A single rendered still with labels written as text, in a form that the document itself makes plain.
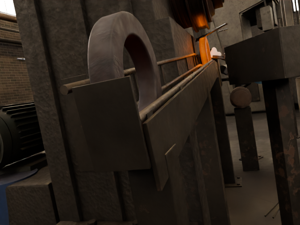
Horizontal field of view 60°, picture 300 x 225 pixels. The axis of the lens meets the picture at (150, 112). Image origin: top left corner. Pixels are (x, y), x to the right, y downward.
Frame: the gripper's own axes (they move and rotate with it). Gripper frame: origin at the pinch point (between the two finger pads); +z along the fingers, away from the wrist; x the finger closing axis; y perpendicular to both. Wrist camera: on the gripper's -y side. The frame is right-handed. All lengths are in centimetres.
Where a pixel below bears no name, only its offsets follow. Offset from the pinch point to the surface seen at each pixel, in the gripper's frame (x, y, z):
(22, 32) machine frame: 60, -1, 76
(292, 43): 76, 2, -31
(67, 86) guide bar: 130, -12, 0
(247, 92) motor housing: -10.8, -18.1, -26.1
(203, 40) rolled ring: 18.8, 6.6, 0.7
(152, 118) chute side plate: 127, -14, -10
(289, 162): 63, -35, -40
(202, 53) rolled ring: 21.6, 0.2, -0.5
